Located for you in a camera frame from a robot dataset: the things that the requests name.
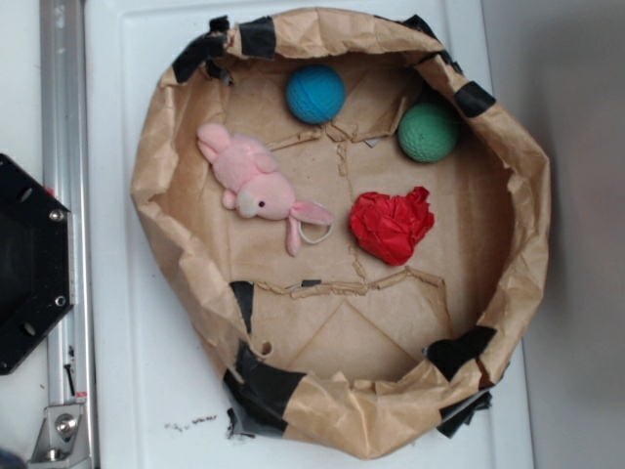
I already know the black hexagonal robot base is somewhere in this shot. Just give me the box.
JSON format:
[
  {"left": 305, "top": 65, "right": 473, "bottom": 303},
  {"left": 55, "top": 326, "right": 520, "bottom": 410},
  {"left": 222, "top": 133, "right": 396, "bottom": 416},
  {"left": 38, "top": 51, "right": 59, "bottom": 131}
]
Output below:
[{"left": 1, "top": 154, "right": 72, "bottom": 375}]

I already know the crumpled red paper ball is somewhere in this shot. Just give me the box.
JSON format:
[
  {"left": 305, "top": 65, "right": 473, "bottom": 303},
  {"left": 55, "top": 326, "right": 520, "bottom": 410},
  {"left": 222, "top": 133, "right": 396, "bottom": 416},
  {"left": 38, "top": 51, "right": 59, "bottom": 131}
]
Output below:
[{"left": 349, "top": 187, "right": 435, "bottom": 266}]

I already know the blue ball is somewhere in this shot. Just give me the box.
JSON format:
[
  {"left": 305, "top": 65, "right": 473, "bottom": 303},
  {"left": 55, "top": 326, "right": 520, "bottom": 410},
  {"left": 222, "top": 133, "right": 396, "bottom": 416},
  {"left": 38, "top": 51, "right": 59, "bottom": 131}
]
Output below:
[{"left": 286, "top": 64, "right": 346, "bottom": 124}]

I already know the green ball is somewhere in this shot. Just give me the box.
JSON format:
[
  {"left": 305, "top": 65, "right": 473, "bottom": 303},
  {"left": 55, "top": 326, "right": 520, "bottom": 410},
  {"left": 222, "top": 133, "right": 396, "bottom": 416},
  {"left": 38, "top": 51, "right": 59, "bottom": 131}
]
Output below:
[{"left": 397, "top": 103, "right": 460, "bottom": 163}]

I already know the pink plush bunny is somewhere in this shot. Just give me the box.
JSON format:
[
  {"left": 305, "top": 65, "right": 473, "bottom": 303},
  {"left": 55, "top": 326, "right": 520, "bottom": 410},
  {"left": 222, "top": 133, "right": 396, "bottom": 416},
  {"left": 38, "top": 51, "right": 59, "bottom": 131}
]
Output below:
[{"left": 196, "top": 123, "right": 335, "bottom": 256}]

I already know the brown paper bag tray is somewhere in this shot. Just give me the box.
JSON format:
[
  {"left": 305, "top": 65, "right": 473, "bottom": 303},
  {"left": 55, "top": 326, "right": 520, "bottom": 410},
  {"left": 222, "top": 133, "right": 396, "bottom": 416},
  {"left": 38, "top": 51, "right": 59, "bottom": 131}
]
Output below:
[{"left": 131, "top": 8, "right": 551, "bottom": 459}]

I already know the aluminium frame rail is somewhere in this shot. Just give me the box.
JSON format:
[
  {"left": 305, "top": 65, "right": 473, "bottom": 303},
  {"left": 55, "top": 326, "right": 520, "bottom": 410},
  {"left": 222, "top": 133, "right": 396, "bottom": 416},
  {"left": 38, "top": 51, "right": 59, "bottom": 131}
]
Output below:
[{"left": 39, "top": 1, "right": 101, "bottom": 468}]

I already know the metal corner bracket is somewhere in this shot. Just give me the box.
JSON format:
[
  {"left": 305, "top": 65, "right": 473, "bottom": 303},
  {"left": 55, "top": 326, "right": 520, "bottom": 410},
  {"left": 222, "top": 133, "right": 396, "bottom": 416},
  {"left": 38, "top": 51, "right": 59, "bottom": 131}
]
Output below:
[{"left": 27, "top": 404, "right": 91, "bottom": 468}]

